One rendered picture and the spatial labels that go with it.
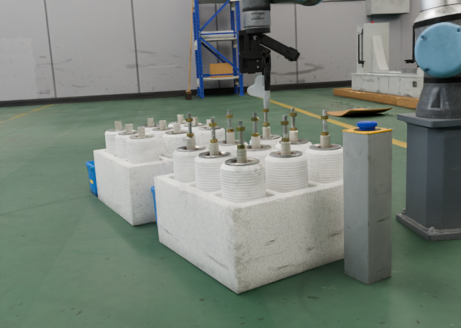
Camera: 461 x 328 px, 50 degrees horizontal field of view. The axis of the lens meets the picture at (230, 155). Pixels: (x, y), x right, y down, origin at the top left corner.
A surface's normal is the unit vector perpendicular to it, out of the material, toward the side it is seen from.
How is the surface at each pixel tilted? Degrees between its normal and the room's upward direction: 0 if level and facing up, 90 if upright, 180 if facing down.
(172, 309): 0
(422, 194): 90
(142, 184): 90
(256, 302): 0
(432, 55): 98
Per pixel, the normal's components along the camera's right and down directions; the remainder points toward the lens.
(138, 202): 0.49, 0.14
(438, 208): -0.61, 0.18
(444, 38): -0.43, 0.32
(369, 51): 0.13, 0.18
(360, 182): -0.85, 0.14
